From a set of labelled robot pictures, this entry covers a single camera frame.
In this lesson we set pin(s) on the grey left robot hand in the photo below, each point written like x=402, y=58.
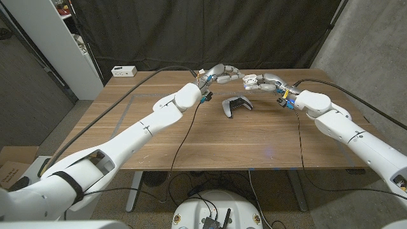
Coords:
x=216, y=73

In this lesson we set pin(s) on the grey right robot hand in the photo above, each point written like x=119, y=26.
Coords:
x=273, y=83

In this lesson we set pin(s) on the white AirPods case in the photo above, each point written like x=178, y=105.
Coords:
x=249, y=79

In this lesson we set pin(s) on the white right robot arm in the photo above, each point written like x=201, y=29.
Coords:
x=349, y=133

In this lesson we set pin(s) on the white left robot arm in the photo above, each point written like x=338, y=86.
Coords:
x=143, y=130

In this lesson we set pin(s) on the white black game controller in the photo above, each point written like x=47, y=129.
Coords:
x=227, y=108

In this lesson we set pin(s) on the black backdrop curtain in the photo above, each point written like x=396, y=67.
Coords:
x=206, y=31

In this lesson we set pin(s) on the black backdrop stand pole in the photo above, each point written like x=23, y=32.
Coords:
x=327, y=33

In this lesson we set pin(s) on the white power strip box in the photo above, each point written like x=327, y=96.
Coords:
x=124, y=71

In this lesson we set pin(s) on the grey table leg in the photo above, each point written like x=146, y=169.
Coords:
x=133, y=194
x=297, y=191

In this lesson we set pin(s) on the black power adapter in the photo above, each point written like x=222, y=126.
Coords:
x=194, y=191

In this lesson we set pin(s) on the black round floor fan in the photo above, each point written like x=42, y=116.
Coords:
x=154, y=178

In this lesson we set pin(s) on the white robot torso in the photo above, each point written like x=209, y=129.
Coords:
x=216, y=203

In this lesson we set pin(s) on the black antenna module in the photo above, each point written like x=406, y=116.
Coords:
x=211, y=222

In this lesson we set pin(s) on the red shelf object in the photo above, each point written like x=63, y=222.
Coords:
x=63, y=12

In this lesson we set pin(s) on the white cabinet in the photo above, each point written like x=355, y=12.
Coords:
x=47, y=38

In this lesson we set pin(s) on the white floor platform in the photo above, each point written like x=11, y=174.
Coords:
x=35, y=167

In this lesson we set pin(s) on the brown cardboard box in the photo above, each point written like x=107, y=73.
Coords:
x=12, y=168

